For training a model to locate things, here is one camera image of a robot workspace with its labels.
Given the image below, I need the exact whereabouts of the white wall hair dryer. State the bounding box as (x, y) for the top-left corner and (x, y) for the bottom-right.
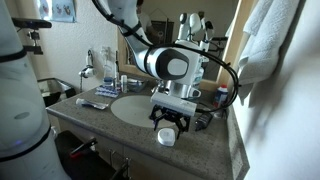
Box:
(78, 49), (97, 94)

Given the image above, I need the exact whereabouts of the beige vanity cabinet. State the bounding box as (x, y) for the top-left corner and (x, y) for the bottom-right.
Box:
(56, 116), (204, 180)

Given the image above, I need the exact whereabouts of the black stereo camera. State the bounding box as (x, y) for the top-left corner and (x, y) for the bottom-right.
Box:
(11, 17), (53, 30)

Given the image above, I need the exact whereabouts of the electric toothbrush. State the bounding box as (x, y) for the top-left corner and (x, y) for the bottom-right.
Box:
(114, 49), (121, 91)

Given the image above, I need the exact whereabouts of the black cart platform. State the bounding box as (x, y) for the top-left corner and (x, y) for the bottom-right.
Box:
(54, 130), (116, 180)

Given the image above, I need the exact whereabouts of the clear plastic cap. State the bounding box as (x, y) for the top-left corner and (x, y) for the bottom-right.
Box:
(211, 109), (224, 120)

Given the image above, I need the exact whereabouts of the mirror with wooden frame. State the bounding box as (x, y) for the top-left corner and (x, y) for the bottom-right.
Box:
(116, 0), (258, 93)

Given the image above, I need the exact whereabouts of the white round plastic case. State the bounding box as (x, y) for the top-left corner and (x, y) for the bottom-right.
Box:
(157, 128), (176, 148)

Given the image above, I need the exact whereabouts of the grey hanging towel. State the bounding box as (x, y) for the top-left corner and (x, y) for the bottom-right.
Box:
(237, 0), (302, 108)

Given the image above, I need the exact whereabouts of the blue wall poster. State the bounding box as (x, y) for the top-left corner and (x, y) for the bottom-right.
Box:
(35, 0), (79, 24)

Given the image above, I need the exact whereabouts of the white oval sink basin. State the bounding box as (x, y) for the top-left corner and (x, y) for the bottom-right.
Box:
(110, 94), (178, 129)

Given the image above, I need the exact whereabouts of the small white bottle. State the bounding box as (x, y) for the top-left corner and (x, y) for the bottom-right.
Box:
(120, 74), (129, 94)

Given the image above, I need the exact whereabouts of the blue striped packet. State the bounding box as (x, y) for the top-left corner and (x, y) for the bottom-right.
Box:
(95, 84), (121, 99)

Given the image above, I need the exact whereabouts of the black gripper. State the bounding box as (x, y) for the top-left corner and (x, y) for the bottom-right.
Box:
(148, 105), (193, 140)

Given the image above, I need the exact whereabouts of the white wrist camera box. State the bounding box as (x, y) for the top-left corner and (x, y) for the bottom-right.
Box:
(150, 91), (198, 118)

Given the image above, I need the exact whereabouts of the small clear spray bottle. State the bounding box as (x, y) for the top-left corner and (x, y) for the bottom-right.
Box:
(102, 62), (115, 86)

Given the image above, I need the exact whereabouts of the white blue toothpaste tube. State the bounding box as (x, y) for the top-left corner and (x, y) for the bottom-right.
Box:
(75, 97), (110, 111)

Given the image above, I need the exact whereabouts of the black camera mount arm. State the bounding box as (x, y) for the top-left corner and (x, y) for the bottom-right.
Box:
(19, 29), (45, 56)

